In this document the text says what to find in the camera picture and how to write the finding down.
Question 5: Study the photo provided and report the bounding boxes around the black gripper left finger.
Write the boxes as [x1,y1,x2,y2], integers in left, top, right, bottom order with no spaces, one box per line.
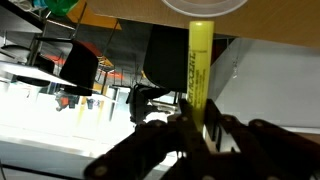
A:
[83,99,209,180]

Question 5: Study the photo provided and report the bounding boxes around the green bin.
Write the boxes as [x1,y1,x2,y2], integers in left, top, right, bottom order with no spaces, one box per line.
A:
[44,0,79,16]

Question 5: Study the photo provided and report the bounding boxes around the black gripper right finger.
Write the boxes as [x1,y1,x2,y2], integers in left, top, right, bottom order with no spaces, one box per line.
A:
[205,99,320,180]

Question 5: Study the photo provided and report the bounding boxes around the yellow highlighter marker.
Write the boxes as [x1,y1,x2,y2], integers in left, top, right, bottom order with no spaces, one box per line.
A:
[187,21,214,132]

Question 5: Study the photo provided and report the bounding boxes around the clear plastic cup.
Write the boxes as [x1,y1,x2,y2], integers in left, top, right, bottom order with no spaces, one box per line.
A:
[161,0,248,18]

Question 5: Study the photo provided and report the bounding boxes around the black chair near table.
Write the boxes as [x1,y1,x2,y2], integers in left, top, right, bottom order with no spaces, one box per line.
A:
[143,25,188,93]

